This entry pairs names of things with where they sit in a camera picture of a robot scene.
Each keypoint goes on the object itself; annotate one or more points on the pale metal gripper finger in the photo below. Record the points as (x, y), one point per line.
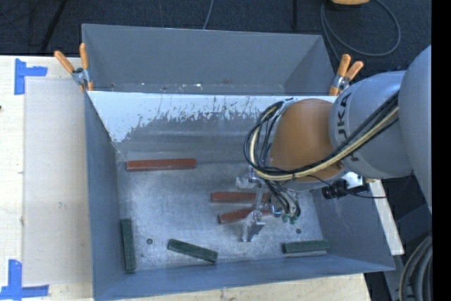
(248, 226)
(257, 228)

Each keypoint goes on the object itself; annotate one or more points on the red-brown flat block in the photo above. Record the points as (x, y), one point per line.
(234, 215)
(232, 196)
(160, 164)

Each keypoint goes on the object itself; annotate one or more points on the dark green flat block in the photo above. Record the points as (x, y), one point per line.
(306, 246)
(128, 245)
(192, 250)

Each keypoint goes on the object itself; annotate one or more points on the grey metal bin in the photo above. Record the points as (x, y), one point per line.
(197, 215)

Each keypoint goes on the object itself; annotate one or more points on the pale wood flat board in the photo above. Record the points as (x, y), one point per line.
(53, 183)

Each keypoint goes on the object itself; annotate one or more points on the black cylinder on white bracket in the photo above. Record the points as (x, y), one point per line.
(338, 189)

